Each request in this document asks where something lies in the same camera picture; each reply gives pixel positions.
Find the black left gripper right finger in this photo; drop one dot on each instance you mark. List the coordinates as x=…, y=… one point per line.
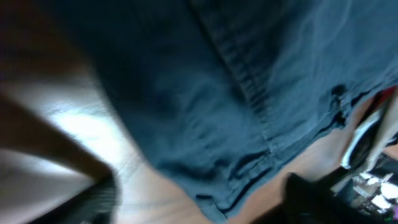
x=308, y=202

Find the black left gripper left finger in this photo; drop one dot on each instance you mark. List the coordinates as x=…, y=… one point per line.
x=95, y=205

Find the navy blue shorts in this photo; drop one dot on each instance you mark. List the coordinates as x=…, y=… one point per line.
x=221, y=94

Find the khaki shorts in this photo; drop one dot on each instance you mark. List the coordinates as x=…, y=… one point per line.
x=387, y=129

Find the red orange garment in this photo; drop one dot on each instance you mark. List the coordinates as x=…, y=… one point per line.
x=382, y=96

